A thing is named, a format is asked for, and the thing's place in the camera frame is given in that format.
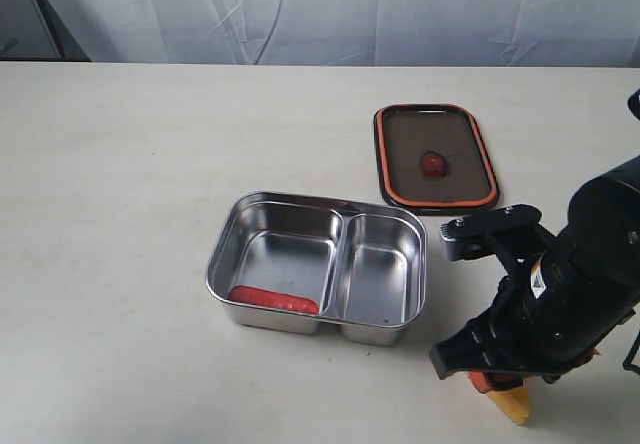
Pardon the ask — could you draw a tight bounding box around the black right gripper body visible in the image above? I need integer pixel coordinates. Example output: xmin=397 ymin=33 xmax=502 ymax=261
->
xmin=464 ymin=243 xmax=632 ymax=385

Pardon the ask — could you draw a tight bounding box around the dark transparent lunch box lid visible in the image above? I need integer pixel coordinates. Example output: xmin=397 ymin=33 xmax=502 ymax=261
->
xmin=373 ymin=104 xmax=500 ymax=215

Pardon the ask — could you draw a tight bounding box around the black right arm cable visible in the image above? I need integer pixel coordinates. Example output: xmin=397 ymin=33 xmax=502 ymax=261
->
xmin=621 ymin=328 xmax=640 ymax=373

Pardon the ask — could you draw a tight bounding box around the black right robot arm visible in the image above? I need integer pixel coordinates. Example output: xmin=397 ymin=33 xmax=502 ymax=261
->
xmin=429 ymin=158 xmax=639 ymax=393

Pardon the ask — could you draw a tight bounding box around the steel two-compartment lunch box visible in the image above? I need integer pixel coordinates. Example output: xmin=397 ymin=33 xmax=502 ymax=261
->
xmin=205 ymin=192 xmax=428 ymax=346

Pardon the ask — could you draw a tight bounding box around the white wrinkled backdrop curtain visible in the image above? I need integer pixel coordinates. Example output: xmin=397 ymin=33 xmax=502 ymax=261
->
xmin=0 ymin=0 xmax=640 ymax=68

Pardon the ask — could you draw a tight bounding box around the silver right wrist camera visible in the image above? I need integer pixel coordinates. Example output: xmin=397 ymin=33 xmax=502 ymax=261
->
xmin=440 ymin=204 xmax=542 ymax=261

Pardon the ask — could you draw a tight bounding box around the yellow toy cheese wedge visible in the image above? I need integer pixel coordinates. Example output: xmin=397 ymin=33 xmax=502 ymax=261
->
xmin=487 ymin=382 xmax=530 ymax=425

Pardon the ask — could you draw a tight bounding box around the red toy sausage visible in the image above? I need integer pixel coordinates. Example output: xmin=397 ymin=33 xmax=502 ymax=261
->
xmin=227 ymin=285 xmax=319 ymax=314

